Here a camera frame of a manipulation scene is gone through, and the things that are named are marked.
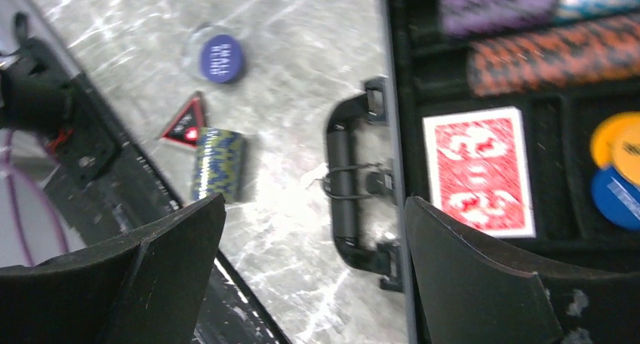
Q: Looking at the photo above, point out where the brown orange chip stack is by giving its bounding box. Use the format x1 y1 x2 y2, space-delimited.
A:
467 13 639 97

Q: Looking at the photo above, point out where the red playing card deck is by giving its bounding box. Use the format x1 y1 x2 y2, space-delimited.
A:
422 106 536 238

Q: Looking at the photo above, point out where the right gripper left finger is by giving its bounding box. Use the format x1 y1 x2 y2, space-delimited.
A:
1 195 226 343

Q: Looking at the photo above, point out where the green blue chip stack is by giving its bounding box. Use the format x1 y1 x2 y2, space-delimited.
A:
191 127 246 204

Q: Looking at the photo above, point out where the purple poker chip stack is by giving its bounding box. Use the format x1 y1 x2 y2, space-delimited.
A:
438 0 558 38

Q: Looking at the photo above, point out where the black poker set case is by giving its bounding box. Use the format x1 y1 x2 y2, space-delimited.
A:
324 0 640 344

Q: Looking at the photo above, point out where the blue small blind button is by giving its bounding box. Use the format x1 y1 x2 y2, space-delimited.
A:
198 34 245 84

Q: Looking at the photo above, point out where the red black triangle token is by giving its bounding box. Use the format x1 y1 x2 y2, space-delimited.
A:
158 91 208 149

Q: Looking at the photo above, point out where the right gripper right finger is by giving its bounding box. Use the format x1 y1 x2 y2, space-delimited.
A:
404 197 639 343

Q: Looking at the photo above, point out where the blue big blind button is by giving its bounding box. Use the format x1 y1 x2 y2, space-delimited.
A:
591 166 639 231

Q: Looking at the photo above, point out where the yellow dealer button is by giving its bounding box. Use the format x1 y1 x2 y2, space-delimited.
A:
589 111 639 186

